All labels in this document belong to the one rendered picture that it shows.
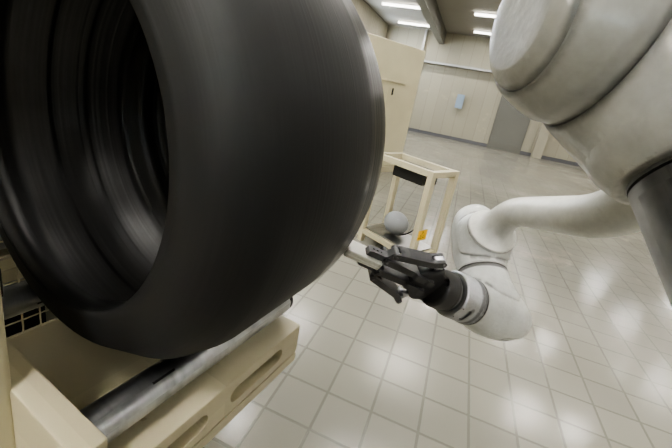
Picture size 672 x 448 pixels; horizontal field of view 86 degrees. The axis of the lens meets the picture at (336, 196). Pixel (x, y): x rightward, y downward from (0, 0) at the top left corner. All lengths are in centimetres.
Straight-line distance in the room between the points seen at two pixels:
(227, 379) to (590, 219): 53
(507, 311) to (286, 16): 63
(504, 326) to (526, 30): 60
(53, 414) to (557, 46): 50
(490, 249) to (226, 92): 63
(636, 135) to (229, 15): 28
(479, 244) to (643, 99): 57
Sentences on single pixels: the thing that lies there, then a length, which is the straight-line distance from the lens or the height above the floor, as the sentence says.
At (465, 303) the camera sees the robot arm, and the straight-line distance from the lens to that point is 71.
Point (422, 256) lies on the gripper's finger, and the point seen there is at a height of 104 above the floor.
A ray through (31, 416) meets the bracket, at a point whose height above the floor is 95.
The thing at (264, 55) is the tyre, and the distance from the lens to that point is 30.
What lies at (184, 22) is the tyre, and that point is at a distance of 32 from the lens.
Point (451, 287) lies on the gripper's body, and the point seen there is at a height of 98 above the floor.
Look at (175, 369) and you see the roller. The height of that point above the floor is 92.
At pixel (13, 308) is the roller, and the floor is 90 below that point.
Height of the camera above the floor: 128
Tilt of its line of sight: 17 degrees down
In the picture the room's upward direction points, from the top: 10 degrees clockwise
